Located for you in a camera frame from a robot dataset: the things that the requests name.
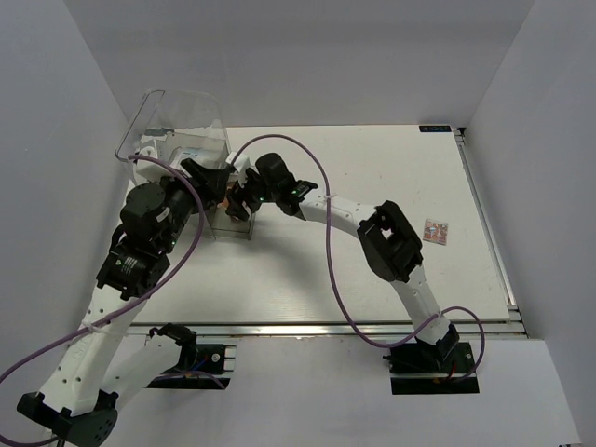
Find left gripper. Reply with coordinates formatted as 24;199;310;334
148;157;230;253

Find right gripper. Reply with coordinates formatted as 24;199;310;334
225;168;279;222

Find white blue wipes packet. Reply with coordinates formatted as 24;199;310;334
170;147;210;169

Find clear acrylic makeup organizer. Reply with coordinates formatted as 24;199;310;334
114;88;257;243

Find multicolour square palette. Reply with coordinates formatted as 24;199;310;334
423;219;449;246

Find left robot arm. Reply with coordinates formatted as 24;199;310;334
17;156;230;446

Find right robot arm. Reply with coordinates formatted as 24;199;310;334
226;152;459;372

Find black blue table label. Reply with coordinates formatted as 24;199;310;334
418;125;452;133

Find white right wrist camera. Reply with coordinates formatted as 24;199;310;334
225;152;251;183

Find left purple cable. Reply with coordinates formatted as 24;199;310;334
0;156;206;446

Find purple cable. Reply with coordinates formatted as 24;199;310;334
232;134;485;384
0;156;206;446

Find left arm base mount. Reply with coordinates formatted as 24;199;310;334
145;323;237;390

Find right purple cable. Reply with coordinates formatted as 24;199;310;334
232;134;485;384

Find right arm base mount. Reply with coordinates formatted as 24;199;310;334
383;342;480;396

